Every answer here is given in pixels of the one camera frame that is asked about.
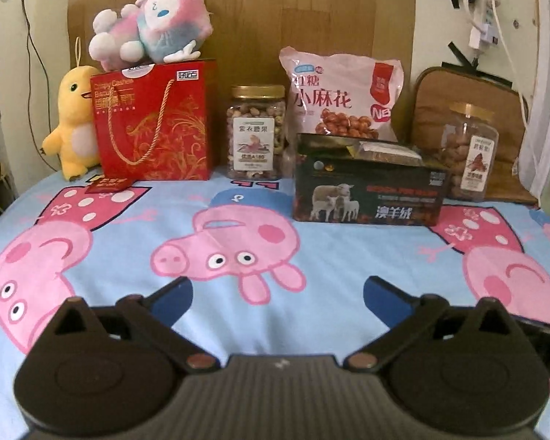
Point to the red gift bag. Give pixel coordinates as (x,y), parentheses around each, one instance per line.
(156,122)

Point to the small red card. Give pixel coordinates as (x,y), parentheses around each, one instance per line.
(106,185)

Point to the nut jar gold lid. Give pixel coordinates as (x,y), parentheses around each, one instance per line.
(255,132)

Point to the black sheep print box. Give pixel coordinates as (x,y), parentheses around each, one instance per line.
(347,180)

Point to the pig cartoon bed sheet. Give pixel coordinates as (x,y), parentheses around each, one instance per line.
(261,281)

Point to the yellow duck plush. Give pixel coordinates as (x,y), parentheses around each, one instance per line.
(74,138)

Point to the pink fried twist snack bag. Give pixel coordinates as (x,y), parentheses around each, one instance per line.
(341,95)

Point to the brown cushion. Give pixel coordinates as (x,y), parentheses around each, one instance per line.
(436,89)

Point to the pink blue plush toy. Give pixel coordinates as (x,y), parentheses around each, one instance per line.
(157,31)

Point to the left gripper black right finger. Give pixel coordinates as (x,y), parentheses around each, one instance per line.
(408,319)

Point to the wooden headboard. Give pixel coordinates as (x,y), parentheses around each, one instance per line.
(248,35)

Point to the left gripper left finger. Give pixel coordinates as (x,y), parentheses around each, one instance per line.
(151,320)

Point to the wall power strip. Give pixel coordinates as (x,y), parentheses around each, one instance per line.
(484,32)

